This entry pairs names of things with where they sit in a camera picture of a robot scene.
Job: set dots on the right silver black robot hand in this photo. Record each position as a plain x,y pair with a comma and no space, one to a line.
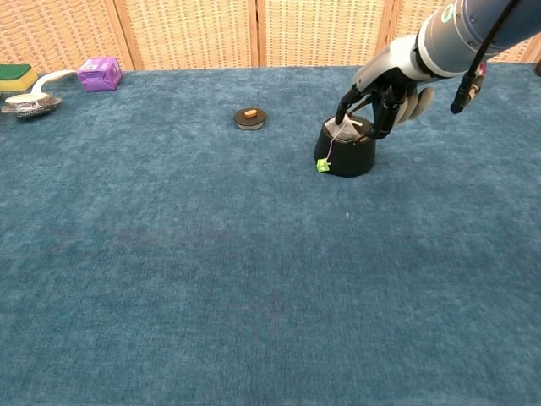
389,63

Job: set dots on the tea bag with green tag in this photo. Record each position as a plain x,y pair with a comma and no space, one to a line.
344,131

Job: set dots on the black teapot lid orange knob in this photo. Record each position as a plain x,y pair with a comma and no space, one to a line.
250,120

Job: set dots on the bamboo folding screen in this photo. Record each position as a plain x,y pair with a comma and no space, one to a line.
190,34

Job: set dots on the blue carpet table cover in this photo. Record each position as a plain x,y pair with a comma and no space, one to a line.
211,254

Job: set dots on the purple small box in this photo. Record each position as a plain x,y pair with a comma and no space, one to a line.
99,76

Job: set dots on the white plastic spoon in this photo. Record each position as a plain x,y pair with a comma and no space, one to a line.
46,80

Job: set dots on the patterned small bowl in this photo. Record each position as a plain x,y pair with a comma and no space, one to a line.
34,111

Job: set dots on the green yellow sponge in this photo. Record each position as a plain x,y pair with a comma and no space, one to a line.
17,80

